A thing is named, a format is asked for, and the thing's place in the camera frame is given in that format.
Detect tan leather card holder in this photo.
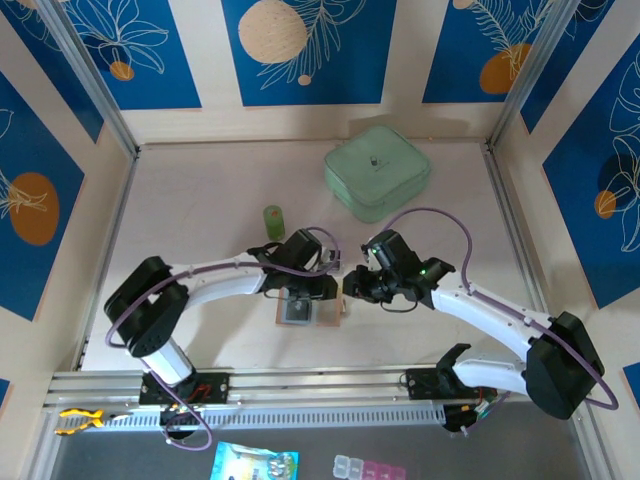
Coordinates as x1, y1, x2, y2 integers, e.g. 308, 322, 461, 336
273, 287, 347, 330

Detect grey plastic card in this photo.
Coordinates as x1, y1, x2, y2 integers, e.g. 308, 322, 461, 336
282, 298, 316, 326

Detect white pink pill organizer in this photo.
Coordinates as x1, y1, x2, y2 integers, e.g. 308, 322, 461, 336
332, 454, 407, 480

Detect mint green zip case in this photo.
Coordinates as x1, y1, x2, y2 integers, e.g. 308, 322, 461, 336
323, 124, 432, 224

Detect aluminium side rail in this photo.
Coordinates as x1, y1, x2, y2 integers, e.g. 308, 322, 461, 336
73, 149, 141, 372
482, 142, 564, 361

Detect green cylindrical can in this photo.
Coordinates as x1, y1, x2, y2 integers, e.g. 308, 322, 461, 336
263, 204, 287, 245

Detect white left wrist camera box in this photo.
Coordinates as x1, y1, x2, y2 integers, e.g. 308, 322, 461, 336
319, 246, 346, 275

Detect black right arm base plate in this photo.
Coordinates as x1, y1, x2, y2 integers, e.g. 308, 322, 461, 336
405, 367, 499, 401

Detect blue printed snack packet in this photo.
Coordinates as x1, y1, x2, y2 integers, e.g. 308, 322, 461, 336
209, 441, 300, 480

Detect yellow handled pliers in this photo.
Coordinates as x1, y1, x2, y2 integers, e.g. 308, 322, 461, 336
54, 408, 135, 436

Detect aluminium frame post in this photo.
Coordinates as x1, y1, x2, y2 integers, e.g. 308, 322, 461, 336
37, 0, 140, 157
485, 0, 585, 154

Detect wide aluminium mounting rail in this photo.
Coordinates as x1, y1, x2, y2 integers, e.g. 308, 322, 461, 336
42, 360, 596, 410

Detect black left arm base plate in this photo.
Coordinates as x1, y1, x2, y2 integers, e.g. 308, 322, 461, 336
138, 372, 231, 406

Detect grey slotted cable duct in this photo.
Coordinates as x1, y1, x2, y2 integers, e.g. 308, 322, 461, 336
49, 405, 447, 435

